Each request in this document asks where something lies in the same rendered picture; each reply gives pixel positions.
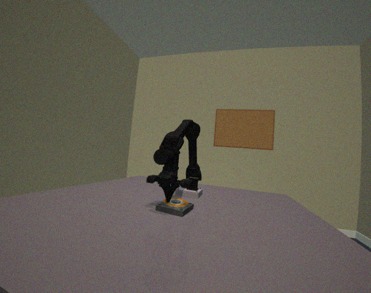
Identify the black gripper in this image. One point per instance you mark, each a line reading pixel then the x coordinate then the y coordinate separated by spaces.
pixel 169 190

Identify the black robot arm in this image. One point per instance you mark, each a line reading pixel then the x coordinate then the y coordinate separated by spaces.
pixel 168 153

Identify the orange round plate with holes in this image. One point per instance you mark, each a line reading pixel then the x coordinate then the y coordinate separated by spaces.
pixel 182 204

